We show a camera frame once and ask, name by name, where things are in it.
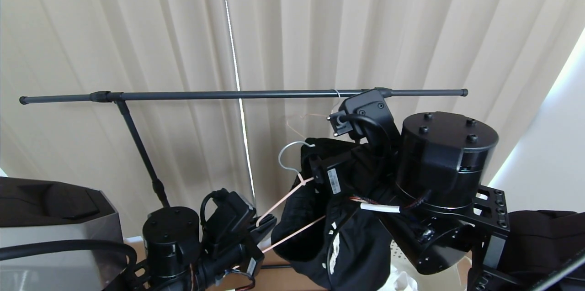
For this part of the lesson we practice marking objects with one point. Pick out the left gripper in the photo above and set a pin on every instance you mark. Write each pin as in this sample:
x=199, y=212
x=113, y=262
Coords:
x=228, y=263

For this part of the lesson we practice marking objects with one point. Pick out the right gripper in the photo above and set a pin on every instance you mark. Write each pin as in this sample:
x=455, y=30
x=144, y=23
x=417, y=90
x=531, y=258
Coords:
x=352, y=172

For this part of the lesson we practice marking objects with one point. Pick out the black shorts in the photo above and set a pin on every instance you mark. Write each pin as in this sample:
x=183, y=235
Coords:
x=301, y=222

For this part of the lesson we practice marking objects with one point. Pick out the pink clothes hanger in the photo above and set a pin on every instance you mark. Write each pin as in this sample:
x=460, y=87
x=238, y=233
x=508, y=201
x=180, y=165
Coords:
x=283, y=199
x=292, y=129

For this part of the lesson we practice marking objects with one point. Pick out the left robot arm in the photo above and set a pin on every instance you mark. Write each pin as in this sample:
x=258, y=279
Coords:
x=55, y=208

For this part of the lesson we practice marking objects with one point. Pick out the white laundry basket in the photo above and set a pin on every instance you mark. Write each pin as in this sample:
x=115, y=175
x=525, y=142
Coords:
x=402, y=254

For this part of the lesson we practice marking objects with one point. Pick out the black clothes rack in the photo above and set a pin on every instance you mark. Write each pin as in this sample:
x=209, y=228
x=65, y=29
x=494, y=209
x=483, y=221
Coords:
x=228, y=95

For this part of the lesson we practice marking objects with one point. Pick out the white garment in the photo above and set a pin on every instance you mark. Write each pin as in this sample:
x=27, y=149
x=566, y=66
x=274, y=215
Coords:
x=406, y=282

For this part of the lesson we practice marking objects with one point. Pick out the beige curtain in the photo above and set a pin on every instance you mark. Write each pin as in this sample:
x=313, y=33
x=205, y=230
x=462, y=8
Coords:
x=365, y=21

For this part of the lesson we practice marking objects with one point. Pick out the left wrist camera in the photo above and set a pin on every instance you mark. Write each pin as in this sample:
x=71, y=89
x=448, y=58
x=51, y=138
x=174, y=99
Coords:
x=228, y=222

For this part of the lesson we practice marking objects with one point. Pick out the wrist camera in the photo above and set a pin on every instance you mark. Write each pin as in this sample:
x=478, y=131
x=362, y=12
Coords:
x=228, y=222
x=365, y=108

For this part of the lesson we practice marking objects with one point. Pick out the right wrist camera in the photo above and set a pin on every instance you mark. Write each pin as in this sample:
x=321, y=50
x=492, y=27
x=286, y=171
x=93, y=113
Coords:
x=365, y=108

